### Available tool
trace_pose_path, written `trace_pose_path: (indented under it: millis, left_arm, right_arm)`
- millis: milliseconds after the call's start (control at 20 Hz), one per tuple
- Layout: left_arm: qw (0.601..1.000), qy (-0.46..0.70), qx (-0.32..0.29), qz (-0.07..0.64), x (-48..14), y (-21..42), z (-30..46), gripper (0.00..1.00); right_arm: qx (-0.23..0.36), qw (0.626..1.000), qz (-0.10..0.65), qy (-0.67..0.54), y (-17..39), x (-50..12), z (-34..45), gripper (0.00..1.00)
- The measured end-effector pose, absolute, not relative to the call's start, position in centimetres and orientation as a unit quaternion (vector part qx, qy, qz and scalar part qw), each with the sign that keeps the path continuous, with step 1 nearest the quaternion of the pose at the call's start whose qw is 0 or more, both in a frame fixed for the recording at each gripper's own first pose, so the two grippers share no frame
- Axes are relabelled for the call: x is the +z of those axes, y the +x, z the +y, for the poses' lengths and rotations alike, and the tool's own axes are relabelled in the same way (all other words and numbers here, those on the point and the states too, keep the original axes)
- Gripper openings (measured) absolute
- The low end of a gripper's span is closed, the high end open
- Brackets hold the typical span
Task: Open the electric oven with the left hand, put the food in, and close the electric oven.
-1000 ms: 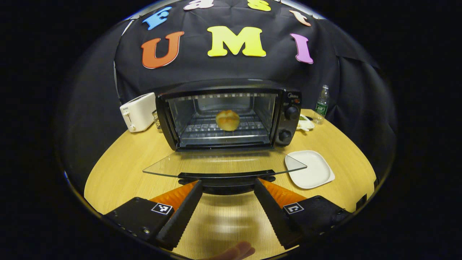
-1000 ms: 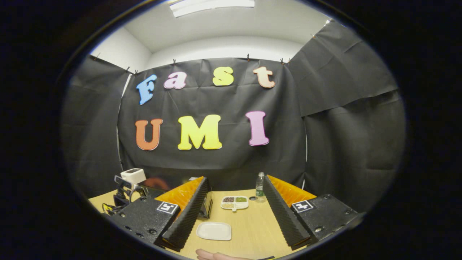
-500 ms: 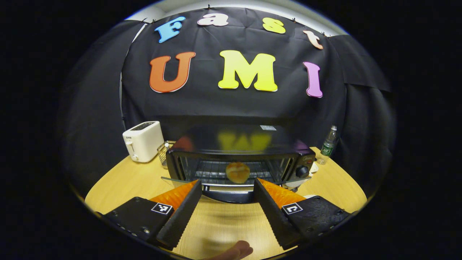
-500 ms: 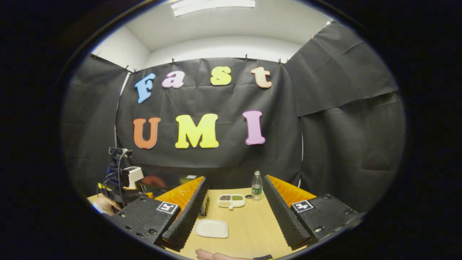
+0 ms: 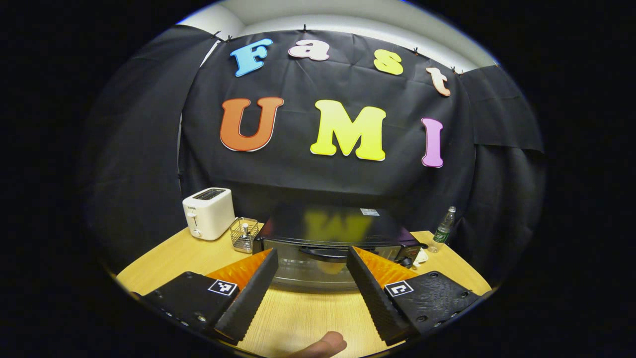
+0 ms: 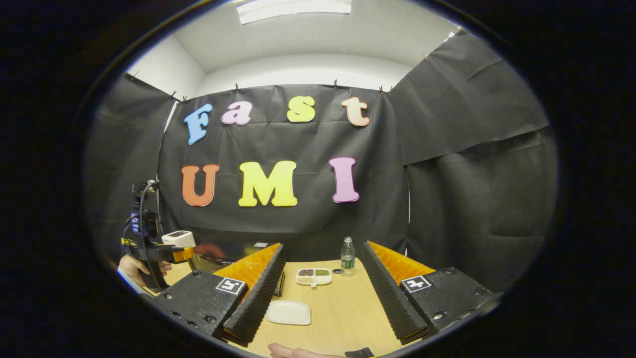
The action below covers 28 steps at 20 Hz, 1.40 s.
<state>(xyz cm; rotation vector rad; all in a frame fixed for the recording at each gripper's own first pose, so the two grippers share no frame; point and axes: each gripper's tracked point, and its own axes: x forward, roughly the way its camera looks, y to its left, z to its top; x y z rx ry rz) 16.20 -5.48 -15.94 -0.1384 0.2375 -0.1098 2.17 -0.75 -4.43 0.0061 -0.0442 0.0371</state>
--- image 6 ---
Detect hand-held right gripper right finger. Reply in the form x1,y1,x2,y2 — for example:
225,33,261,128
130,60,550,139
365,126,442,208
358,240,503,346

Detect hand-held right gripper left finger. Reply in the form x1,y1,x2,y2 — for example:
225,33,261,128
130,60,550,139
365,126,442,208
141,242,287,348

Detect black electric oven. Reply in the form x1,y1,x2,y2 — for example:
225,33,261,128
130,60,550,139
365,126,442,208
190,241,286,298

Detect white toaster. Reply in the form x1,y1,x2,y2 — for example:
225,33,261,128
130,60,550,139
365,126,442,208
161,230,196,248

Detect white square plate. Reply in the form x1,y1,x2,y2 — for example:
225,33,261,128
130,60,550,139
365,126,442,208
264,300,312,326

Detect clear plastic water bottle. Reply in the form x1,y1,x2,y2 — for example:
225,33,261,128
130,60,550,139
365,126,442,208
341,237,356,277

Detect white divided dish with grains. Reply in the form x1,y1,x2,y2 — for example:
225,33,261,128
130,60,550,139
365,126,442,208
296,268,333,288

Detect ceiling light panel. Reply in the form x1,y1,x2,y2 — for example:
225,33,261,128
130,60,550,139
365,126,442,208
236,0,353,25

